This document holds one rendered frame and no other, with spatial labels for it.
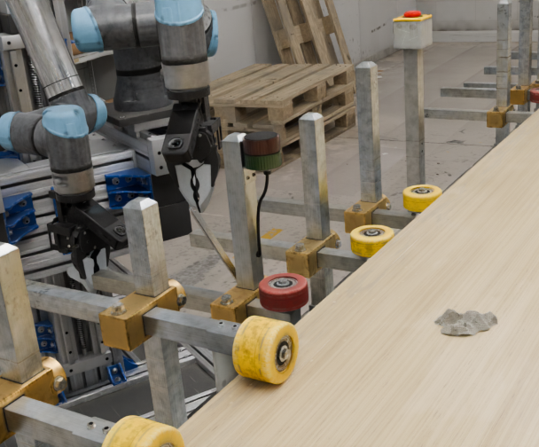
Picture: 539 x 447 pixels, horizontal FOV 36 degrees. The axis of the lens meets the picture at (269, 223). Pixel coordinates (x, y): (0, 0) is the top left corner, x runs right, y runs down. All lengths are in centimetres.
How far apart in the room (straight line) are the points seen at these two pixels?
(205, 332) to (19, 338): 24
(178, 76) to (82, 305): 39
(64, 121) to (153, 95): 64
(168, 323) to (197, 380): 134
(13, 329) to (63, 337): 132
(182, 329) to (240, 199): 31
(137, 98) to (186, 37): 78
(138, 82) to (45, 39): 48
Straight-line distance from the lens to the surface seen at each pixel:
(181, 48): 132
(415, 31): 195
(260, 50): 659
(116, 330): 115
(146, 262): 116
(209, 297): 142
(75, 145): 149
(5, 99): 218
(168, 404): 127
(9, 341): 101
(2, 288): 98
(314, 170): 156
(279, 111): 494
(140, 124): 206
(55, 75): 165
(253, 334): 104
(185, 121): 133
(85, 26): 143
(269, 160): 129
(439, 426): 99
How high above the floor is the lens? 146
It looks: 20 degrees down
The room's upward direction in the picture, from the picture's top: 5 degrees counter-clockwise
